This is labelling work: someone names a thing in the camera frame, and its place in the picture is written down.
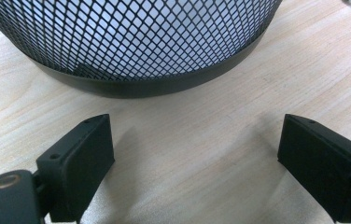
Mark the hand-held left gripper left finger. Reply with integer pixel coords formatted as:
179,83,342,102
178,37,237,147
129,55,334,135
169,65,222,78
35,113,116,223

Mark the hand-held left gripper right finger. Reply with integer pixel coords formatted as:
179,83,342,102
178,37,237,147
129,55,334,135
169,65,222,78
277,113,351,224

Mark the white liner inside basket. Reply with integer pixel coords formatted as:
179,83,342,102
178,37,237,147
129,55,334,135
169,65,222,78
0,0,259,78

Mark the black mesh wire basket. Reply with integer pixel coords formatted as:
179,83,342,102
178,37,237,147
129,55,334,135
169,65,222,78
0,0,284,100

